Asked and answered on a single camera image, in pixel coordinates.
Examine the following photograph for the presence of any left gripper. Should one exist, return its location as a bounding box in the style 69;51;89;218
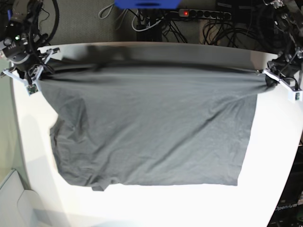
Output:
257;60;302;91

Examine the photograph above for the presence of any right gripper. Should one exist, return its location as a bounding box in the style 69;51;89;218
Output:
0;48;60;87

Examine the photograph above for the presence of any dark grey t-shirt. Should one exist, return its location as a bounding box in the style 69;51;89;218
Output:
39;60;269;191

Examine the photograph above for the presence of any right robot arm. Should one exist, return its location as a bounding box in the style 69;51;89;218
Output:
0;0;60;88

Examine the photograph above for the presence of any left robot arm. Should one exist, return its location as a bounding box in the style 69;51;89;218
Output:
260;0;303;93

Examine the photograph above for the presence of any black power strip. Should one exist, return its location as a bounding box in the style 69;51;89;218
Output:
178;9;232;20

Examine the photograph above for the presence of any blue box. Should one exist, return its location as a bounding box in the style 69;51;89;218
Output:
114;0;181;9

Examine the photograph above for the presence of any white side table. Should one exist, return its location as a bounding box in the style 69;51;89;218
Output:
0;169;52;227

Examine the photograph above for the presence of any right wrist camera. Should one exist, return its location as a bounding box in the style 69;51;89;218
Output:
25;83;41;96

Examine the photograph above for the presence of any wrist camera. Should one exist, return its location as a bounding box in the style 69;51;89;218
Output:
288;89;303;103
25;83;41;96

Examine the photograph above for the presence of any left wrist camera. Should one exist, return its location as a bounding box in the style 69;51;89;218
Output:
288;89;303;103

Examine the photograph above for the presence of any white cable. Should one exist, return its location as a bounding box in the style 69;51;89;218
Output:
131;10;163;32

